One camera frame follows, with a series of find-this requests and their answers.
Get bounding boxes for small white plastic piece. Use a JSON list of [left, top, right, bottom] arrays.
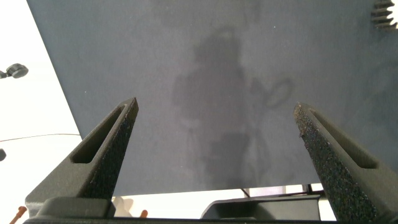
[[112, 195, 134, 218]]

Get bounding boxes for orange tipped rod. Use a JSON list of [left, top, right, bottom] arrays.
[[9, 205, 28, 224]]

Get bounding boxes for dark mat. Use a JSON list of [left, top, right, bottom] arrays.
[[26, 0, 398, 197]]

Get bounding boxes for thin brown wire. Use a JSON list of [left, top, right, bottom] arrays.
[[0, 133, 81, 143]]

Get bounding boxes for black round knob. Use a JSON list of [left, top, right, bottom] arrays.
[[0, 63, 29, 80]]

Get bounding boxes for small steel gear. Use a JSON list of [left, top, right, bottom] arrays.
[[370, 0, 398, 31]]

